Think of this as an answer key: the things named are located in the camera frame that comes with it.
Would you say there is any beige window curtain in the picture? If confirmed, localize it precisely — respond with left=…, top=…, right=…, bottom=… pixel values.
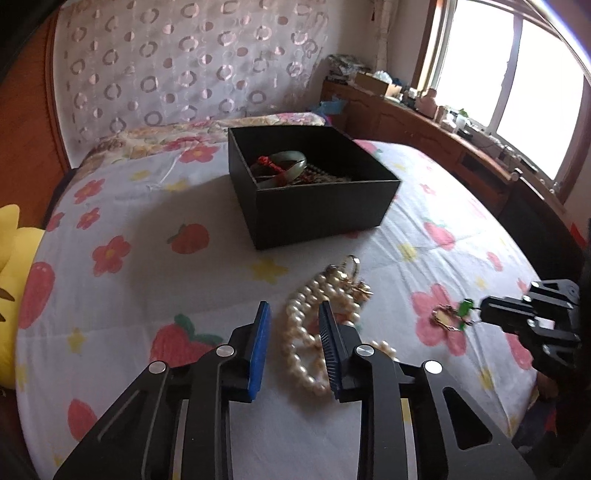
left=369, top=0, right=393, bottom=75

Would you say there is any pile of patterned cloth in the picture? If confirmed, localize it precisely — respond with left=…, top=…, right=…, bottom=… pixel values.
left=327, top=54, right=370, bottom=84

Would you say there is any dark bead bracelet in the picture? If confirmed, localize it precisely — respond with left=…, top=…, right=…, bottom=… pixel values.
left=295, top=164, right=352, bottom=185

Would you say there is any floral pillow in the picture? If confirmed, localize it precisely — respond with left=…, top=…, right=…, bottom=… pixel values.
left=76, top=111, right=326, bottom=162

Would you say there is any pale green jade bangle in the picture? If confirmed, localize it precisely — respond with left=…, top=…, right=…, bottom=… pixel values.
left=252, top=151, right=308, bottom=188

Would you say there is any window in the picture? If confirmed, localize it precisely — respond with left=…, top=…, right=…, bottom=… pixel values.
left=413, top=0, right=591, bottom=204

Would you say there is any brown wooden wardrobe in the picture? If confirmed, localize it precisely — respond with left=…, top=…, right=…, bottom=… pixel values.
left=0, top=0, right=75, bottom=213

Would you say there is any brown wooden cabinet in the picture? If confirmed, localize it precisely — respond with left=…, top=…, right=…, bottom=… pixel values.
left=321, top=78, right=568, bottom=222

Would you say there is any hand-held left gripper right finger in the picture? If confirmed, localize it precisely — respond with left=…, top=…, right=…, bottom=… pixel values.
left=318, top=301, right=536, bottom=480

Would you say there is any pink kettle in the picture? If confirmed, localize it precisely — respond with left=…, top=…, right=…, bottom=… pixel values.
left=418, top=88, right=439, bottom=116

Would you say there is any circle patterned sheer curtain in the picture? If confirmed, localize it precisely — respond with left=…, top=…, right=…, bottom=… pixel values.
left=48, top=0, right=331, bottom=160

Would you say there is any black cardboard box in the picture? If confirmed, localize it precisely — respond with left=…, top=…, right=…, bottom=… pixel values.
left=228, top=124, right=402, bottom=251

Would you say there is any white pearl necklace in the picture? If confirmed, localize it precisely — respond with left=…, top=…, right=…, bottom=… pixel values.
left=279, top=265, right=400, bottom=398

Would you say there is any gold metal jewelry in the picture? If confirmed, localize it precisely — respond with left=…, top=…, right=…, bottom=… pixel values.
left=339, top=255, right=375, bottom=301

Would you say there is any open cardboard box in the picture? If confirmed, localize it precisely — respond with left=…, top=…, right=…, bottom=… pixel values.
left=353, top=71, right=393, bottom=97

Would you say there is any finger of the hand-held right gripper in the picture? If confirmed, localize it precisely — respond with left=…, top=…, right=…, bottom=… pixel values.
left=479, top=295, right=546, bottom=334
left=524, top=278, right=581, bottom=308

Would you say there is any yellow plush toy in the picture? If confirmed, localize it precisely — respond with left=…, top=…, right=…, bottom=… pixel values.
left=0, top=203, right=47, bottom=391

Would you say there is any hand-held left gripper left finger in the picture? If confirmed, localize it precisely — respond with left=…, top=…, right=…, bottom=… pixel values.
left=53, top=301, right=272, bottom=480

